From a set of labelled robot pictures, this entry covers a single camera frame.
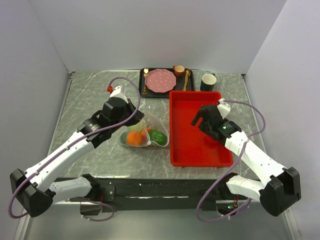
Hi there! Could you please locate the light green cabbage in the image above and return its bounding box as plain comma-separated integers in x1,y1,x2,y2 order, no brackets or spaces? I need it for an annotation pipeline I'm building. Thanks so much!
128,120,147,132

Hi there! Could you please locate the green avocado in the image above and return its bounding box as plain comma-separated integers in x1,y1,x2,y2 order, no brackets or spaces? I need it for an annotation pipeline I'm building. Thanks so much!
120,132,128,145

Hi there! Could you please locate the orange tangerine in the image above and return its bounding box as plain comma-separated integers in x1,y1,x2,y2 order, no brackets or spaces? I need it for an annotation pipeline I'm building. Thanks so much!
126,131,143,146

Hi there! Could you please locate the red yellow peach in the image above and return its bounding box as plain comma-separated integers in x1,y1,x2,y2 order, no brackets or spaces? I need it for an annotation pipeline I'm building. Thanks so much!
140,127,151,139

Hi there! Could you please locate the clear zip top bag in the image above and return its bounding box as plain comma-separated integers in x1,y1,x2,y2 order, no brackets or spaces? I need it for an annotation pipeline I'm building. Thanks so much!
119,111,170,148

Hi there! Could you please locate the green bell pepper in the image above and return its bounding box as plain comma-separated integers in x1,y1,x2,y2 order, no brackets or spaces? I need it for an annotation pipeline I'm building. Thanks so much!
148,129,168,146

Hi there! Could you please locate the red apple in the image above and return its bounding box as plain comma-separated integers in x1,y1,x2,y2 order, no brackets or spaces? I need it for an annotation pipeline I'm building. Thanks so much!
205,135,216,146

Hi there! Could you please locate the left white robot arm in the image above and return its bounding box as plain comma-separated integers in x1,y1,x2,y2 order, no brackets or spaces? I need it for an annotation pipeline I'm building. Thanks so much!
9,97,145,217

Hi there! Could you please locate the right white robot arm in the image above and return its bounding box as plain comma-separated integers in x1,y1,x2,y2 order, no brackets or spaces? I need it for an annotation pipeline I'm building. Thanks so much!
191,101,301,217

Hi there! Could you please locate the red plastic bin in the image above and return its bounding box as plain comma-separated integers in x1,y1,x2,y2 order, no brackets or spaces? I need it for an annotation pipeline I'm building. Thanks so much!
169,91,233,168

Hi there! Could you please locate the dark green paper cup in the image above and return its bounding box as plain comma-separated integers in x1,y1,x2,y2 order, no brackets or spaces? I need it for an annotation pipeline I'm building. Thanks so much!
200,73,217,92

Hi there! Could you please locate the gold spoon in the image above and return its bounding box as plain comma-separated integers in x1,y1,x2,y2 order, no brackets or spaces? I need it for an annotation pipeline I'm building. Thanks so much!
185,69,191,84

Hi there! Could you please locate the orange ceramic cup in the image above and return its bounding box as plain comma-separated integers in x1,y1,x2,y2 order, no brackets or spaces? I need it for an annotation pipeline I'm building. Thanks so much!
172,65,186,77

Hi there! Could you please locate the pink dotted plate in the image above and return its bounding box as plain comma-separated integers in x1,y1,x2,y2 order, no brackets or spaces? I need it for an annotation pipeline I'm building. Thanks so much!
144,68,177,93

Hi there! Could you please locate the gold fork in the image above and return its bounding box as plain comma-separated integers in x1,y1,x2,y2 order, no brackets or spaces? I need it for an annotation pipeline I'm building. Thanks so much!
142,68,149,96

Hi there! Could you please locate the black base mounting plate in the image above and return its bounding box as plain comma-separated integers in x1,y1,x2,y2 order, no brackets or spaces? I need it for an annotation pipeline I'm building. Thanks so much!
69,172,251,216

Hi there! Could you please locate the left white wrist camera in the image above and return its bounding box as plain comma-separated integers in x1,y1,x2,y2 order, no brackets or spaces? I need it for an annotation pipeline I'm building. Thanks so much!
106,84,127,100

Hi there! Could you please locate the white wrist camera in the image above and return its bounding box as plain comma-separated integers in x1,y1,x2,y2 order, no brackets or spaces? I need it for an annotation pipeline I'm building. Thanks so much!
106,84,127,100
217,98,231,119

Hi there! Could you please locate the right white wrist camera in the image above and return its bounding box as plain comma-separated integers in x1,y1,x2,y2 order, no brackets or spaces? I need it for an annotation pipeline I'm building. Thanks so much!
217,98,231,119

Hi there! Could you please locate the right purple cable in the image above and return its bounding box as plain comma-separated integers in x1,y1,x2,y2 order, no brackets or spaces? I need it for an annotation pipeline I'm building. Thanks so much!
195,99,266,223

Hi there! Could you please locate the aluminium frame rail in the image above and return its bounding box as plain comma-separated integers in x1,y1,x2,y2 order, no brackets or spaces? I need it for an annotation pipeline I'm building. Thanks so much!
52,197,102,205

